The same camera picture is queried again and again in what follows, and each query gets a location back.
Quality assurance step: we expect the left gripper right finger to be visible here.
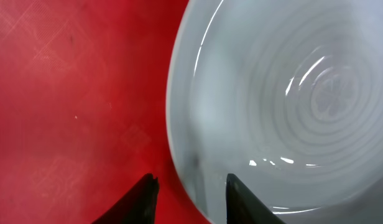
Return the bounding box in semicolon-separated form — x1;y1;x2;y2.
226;174;285;224

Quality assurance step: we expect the green bowl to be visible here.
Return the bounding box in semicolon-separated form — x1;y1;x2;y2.
166;0;383;223

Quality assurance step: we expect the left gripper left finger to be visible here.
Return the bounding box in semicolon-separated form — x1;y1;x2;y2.
93;173;159;224

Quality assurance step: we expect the red plastic tray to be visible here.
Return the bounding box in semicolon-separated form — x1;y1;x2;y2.
0;0;205;223

